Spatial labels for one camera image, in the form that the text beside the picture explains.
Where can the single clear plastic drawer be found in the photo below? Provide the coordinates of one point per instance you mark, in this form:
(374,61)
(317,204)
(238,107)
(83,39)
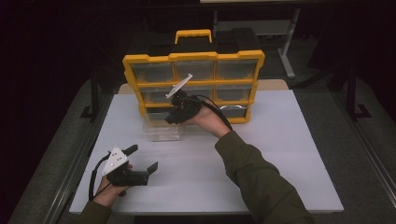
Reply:
(160,132)

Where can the white metal desk frame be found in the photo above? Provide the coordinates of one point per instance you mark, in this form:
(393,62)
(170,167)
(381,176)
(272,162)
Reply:
(288,46)

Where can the set of clear organizer drawers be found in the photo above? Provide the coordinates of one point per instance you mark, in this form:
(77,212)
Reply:
(236,69)

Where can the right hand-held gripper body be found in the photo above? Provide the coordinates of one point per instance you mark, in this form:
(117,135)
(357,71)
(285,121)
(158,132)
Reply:
(186,109)

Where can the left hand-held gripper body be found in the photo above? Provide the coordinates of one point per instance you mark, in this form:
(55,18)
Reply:
(124,177)

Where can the yellow black organizer case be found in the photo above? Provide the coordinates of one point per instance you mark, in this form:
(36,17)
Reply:
(193,57)

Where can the black metal stand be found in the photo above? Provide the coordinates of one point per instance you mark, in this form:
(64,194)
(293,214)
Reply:
(94,99)
(351,93)

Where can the person's right hand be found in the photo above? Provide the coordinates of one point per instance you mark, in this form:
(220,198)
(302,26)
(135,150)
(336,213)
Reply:
(210,121)

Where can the person's left hand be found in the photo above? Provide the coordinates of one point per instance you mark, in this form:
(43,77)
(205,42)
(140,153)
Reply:
(107,194)

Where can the grey metal rail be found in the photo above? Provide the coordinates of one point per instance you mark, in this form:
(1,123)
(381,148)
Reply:
(76,168)
(372,155)

